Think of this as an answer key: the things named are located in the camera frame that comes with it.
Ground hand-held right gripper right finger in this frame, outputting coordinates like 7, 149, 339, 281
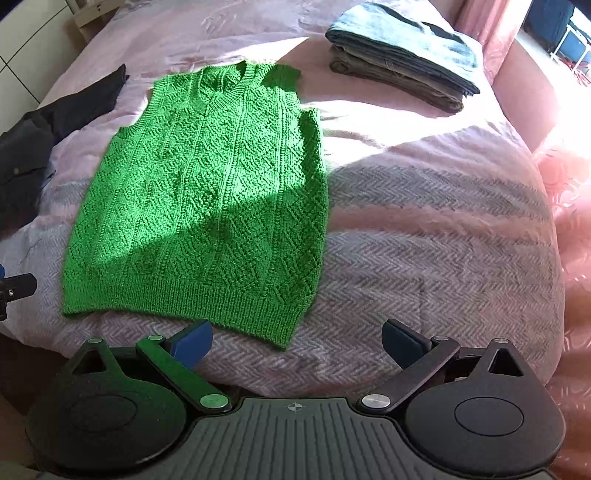
358, 319, 532, 414

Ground black pants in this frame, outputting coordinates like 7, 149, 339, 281
0, 64, 130, 232

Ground folded blue jeans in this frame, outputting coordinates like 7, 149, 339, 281
325, 2, 481, 96

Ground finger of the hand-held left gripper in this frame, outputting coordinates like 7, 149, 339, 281
0, 263, 38, 321

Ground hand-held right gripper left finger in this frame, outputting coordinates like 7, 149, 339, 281
60, 319, 234, 414

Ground green knitted vest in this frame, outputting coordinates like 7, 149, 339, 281
62, 60, 330, 352

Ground white sliding door wardrobe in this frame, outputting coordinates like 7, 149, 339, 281
0, 0, 116, 110

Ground bed with pink blanket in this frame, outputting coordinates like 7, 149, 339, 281
0, 0, 566, 400

